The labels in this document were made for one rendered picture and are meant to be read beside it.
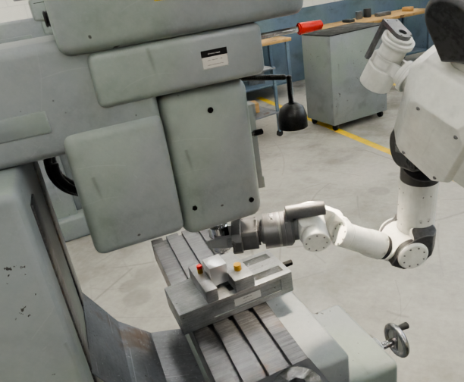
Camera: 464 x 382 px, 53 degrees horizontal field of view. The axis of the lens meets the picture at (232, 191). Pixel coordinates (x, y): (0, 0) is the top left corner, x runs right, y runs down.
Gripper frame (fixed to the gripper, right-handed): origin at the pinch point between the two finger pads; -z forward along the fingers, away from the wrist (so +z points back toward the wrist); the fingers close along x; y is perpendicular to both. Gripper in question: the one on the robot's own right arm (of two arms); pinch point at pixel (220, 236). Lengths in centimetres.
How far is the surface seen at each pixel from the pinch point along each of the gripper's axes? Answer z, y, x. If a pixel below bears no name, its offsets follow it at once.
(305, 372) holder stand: 15.2, 8.8, 37.8
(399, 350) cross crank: 50, 62, -18
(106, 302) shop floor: -101, 122, -148
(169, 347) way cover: -20.4, 34.3, -1.2
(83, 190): -21.3, -25.9, 21.1
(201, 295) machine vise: -9.1, 21.4, -5.9
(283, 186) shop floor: 31, 123, -295
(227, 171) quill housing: 5.3, -20.7, 8.8
